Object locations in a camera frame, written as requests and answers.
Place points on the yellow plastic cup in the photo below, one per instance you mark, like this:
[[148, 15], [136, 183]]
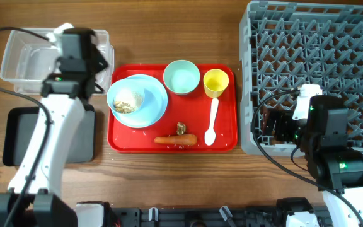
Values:
[[215, 82]]

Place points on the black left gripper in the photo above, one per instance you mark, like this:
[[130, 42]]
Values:
[[101, 58]]

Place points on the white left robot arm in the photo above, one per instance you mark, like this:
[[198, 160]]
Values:
[[34, 194]]

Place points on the black tray bin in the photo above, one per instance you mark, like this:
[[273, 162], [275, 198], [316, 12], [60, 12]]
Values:
[[20, 126]]

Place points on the light blue plate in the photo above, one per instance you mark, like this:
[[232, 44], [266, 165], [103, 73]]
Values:
[[153, 108]]

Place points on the grey dishwasher rack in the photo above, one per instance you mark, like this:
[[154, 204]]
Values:
[[284, 45]]

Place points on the clear plastic bin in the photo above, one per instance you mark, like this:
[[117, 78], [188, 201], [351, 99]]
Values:
[[28, 60]]

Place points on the red plastic tray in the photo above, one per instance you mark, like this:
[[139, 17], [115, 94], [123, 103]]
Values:
[[194, 111]]

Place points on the brown food scrap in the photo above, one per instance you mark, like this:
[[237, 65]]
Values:
[[181, 128]]

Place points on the light blue bowl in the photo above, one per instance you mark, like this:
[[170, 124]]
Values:
[[119, 85]]

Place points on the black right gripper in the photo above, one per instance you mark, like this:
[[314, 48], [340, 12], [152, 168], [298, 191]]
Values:
[[284, 118]]

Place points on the mint green bowl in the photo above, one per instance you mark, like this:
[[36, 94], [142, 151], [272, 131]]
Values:
[[181, 77]]

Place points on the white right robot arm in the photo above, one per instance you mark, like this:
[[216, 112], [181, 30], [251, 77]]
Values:
[[335, 167]]

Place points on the orange carrot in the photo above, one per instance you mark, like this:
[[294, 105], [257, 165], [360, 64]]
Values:
[[185, 140]]

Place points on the rice and food waste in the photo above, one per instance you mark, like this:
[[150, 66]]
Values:
[[127, 101]]

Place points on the white plastic spoon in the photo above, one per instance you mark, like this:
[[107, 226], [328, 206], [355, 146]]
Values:
[[210, 134]]

